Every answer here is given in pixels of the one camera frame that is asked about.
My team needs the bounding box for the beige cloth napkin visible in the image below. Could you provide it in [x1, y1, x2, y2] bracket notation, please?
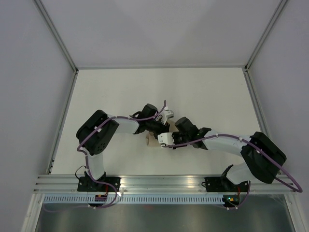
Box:
[146, 119, 179, 147]

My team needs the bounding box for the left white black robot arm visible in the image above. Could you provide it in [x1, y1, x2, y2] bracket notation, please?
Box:
[76, 103, 174, 191]

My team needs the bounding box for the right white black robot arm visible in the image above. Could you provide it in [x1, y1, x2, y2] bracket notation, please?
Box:
[173, 117, 287, 191]

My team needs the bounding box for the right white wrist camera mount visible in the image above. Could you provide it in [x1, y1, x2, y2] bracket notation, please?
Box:
[157, 132, 174, 147]

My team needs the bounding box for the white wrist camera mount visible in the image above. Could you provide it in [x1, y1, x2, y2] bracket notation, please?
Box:
[160, 106, 174, 125]
[157, 132, 174, 147]

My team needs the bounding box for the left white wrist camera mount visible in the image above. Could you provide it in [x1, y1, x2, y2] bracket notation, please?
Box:
[160, 106, 174, 125]

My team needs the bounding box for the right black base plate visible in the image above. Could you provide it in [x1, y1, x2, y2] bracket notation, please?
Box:
[201, 176, 249, 193]

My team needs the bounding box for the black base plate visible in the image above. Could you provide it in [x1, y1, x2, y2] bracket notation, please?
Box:
[77, 176, 121, 192]
[201, 176, 249, 193]

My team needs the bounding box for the right aluminium side rail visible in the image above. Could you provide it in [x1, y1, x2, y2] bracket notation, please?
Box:
[241, 68, 286, 184]

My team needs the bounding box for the aluminium side rail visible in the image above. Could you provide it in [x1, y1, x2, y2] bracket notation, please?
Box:
[241, 68, 286, 184]
[45, 70, 79, 174]

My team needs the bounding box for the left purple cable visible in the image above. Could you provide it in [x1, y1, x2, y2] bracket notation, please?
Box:
[43, 99, 167, 213]

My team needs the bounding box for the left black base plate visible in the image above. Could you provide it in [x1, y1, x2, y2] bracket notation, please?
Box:
[77, 176, 121, 192]

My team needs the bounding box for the left aluminium side rail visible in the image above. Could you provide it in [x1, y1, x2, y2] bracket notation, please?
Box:
[45, 70, 79, 174]

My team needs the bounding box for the aluminium front mounting rail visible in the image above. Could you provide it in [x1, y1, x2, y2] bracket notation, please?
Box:
[32, 174, 293, 194]

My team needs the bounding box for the white slotted cable duct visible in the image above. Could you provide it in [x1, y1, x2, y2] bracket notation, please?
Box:
[43, 194, 224, 204]

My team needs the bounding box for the right aluminium frame post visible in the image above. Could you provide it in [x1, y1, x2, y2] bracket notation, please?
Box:
[243, 0, 289, 72]

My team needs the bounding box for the aluminium frame post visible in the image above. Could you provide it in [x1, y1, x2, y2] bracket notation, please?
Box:
[33, 0, 78, 73]
[243, 0, 289, 72]

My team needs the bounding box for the left aluminium frame post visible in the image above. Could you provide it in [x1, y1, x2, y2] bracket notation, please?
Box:
[33, 0, 78, 73]

